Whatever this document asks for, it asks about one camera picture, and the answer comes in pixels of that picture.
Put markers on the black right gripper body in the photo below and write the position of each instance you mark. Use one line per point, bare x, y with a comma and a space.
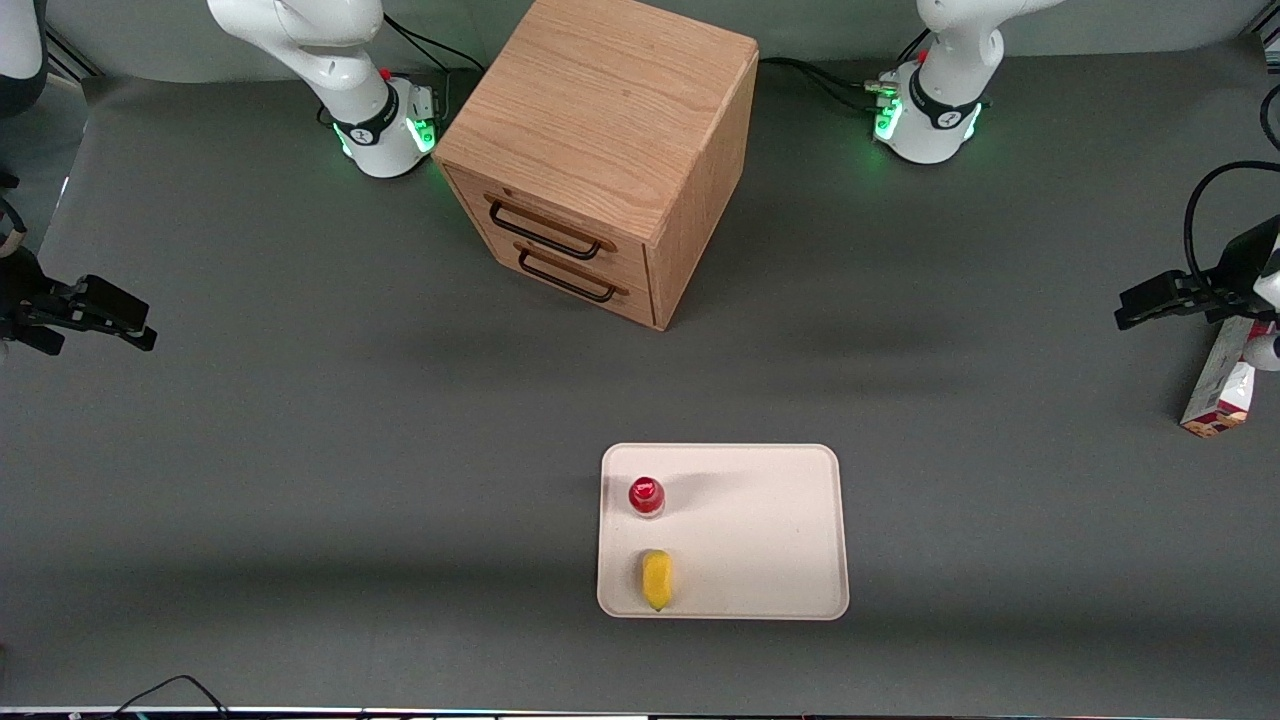
22, 292

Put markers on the wooden drawer front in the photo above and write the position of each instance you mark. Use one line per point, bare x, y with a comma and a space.
600, 260
630, 305

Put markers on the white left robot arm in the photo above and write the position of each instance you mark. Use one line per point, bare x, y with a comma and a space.
945, 90

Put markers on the beige plastic tray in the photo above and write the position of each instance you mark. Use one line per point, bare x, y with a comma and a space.
760, 540

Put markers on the yellow lemon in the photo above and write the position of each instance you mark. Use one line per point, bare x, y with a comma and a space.
656, 580

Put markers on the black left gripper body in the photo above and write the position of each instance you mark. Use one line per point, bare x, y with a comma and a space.
1237, 270

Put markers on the red capped small bottle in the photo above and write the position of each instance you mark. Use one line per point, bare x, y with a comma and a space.
646, 495

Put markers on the wooden drawer cabinet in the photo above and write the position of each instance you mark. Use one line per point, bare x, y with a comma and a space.
610, 110

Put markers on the red cookie box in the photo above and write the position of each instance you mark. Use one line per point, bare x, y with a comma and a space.
1222, 390

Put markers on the grey table mat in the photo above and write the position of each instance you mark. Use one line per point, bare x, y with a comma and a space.
300, 450

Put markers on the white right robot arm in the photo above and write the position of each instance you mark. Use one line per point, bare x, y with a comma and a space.
335, 60

